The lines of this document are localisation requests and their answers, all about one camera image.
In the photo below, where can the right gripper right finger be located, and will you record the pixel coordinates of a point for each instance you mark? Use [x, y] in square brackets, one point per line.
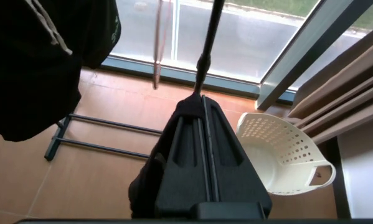
[242, 186]

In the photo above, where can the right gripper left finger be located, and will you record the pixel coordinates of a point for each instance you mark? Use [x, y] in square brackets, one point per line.
[173, 186]

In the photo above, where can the black garment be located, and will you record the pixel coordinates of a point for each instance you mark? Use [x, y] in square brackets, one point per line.
[145, 186]

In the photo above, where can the black shorts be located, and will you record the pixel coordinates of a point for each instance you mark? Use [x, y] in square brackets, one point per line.
[33, 77]

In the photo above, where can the white laundry basket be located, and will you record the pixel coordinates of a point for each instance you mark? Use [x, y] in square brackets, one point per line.
[267, 168]

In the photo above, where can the pink clothes hanger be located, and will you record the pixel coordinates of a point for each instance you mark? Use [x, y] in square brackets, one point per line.
[156, 68]

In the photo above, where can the black clothes rack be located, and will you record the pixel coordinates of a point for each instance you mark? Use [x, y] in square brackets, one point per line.
[213, 31]

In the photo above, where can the brown curtain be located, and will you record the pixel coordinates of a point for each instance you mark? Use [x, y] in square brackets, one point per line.
[345, 93]

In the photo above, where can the window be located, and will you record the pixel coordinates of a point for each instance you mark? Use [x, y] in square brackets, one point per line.
[301, 56]

